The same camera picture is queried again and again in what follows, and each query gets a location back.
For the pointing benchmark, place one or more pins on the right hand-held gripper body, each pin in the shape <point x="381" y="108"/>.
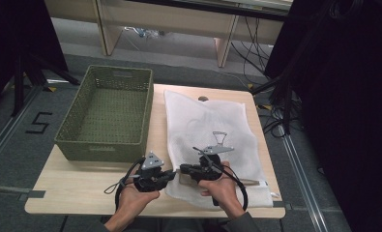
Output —
<point x="208" y="167"/>

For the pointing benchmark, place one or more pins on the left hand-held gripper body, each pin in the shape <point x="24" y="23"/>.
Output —
<point x="150" y="180"/>

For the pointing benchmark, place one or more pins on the white printed cloth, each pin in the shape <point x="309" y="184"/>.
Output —
<point x="191" y="122"/>

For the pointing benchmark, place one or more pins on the green woven basket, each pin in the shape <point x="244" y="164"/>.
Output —
<point x="114" y="116"/>

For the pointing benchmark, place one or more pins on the person's left hand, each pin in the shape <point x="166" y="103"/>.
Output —
<point x="132" y="203"/>

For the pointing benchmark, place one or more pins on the person's right hand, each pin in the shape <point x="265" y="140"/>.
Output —
<point x="225" y="196"/>

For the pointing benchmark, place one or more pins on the black metal stand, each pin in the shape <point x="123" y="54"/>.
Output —
<point x="287" y="106"/>

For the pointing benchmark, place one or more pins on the grey floor strip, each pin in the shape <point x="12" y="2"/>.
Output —
<point x="5" y="188"/>

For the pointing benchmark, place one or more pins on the light wooden desk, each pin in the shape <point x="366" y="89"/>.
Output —
<point x="166" y="22"/>

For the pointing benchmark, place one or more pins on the black tripod stand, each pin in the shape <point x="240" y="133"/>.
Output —
<point x="17" y="87"/>

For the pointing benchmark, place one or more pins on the dark curtain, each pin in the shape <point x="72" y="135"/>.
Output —
<point x="11" y="32"/>
<point x="356" y="96"/>

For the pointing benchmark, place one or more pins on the metal floor rail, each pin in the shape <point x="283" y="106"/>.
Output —
<point x="5" y="135"/>
<point x="299" y="174"/>

